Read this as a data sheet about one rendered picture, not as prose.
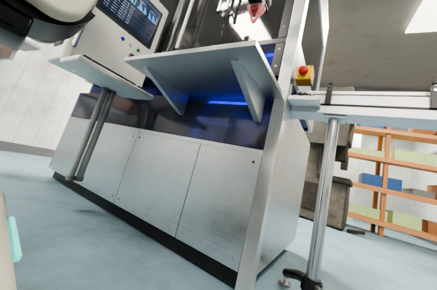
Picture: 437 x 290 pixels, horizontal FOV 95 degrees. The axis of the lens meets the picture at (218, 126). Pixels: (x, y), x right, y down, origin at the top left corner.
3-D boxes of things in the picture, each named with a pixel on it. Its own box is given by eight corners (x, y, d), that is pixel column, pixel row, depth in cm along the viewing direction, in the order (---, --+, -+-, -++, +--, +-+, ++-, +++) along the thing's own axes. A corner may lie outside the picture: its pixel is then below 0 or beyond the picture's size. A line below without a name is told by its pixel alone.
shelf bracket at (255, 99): (255, 122, 98) (260, 97, 101) (261, 123, 97) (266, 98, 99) (222, 91, 70) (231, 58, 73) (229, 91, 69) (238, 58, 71)
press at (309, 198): (356, 230, 398) (368, 105, 453) (373, 244, 291) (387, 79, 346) (283, 207, 460) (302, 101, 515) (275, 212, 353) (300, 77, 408)
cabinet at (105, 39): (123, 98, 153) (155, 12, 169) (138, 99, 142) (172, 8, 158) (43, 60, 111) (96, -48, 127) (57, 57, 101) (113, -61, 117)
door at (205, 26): (167, 53, 154) (188, -9, 166) (218, 47, 129) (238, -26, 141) (166, 53, 153) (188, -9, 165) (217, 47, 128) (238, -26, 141)
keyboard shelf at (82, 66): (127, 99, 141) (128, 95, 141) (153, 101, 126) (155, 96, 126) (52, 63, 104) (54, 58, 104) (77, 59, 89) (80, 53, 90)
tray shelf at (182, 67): (183, 100, 139) (184, 97, 139) (287, 105, 101) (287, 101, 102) (123, 60, 99) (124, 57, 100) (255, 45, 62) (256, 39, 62)
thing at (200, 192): (132, 184, 268) (153, 121, 287) (292, 251, 158) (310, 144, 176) (43, 176, 186) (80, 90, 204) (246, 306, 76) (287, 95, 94)
